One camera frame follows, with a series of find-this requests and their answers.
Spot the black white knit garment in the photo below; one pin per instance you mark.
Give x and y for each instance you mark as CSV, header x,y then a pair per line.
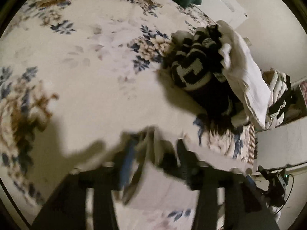
x,y
195,67

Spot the white folded garment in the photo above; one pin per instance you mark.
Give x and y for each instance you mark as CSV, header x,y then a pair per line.
x,y
243,74

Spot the striped white black garment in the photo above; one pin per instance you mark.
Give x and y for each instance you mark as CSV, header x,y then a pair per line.
x,y
280,87

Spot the beige small garment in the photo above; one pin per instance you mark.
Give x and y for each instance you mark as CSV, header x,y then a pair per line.
x,y
151,176

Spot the white cabinet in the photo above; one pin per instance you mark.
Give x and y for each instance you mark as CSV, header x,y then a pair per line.
x,y
283,146

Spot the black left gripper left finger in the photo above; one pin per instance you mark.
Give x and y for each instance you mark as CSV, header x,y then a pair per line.
x,y
66,207

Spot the white gloved right hand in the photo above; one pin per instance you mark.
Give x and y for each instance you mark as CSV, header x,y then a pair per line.
x,y
275,211

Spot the floral fleece blanket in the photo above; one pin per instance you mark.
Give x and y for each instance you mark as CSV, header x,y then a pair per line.
x,y
77,77

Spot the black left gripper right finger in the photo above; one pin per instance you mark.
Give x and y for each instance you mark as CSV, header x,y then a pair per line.
x,y
243,206

